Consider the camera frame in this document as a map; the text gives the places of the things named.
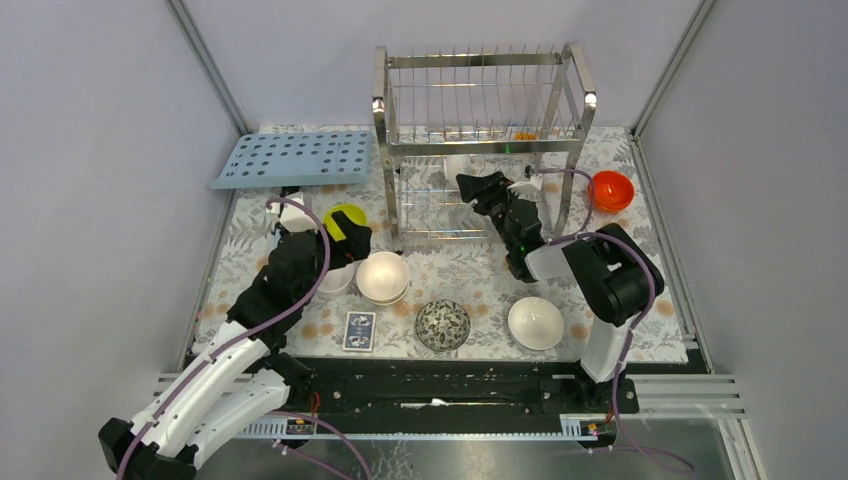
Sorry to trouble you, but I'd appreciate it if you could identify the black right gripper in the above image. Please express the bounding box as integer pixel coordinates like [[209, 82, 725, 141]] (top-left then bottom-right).
[[456, 171, 522, 252]]

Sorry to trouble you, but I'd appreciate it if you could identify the yellow-green plastic bowl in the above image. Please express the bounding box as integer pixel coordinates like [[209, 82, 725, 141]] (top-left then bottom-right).
[[323, 203, 367, 242]]

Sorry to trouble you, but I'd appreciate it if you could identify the white plastic bowl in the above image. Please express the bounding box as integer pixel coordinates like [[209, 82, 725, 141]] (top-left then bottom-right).
[[317, 263, 356, 298]]

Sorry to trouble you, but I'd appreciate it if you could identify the beige ceramic bowl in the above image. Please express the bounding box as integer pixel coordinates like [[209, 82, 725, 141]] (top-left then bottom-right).
[[355, 251, 410, 305]]

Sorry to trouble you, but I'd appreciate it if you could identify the stainless steel dish rack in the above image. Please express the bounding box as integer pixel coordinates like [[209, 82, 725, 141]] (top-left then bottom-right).
[[372, 41, 598, 250]]

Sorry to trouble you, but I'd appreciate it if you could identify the red floral patterned cup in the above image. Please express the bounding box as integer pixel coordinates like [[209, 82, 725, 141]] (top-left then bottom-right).
[[414, 299, 471, 352]]

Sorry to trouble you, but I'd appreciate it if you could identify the orange bowl front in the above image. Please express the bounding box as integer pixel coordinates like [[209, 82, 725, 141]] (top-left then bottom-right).
[[587, 170, 635, 213]]

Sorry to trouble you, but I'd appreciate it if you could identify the white ribbed bowl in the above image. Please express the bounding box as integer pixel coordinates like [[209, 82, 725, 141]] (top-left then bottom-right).
[[507, 297, 565, 351], [443, 154, 472, 182]]

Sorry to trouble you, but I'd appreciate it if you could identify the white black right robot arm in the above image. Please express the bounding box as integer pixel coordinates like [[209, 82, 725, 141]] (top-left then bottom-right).
[[456, 169, 665, 412]]

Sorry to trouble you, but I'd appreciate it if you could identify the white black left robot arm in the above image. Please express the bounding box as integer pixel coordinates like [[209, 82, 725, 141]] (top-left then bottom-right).
[[98, 212, 372, 479]]

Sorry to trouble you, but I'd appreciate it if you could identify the blue playing card deck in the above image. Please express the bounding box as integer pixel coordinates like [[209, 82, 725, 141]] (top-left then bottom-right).
[[342, 312, 376, 352]]

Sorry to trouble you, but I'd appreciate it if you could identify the light blue folded tripod stand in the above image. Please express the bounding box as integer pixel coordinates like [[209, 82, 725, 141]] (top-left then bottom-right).
[[280, 187, 303, 208]]

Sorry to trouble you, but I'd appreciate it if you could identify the light blue perforated tray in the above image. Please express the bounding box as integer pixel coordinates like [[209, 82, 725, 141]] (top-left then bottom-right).
[[209, 130, 374, 190]]

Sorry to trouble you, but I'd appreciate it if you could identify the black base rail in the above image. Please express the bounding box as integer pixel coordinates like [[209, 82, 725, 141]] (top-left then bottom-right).
[[185, 354, 710, 437]]

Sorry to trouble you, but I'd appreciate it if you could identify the light blue cable duct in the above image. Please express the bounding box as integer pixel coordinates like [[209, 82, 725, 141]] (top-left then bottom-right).
[[235, 415, 599, 444]]

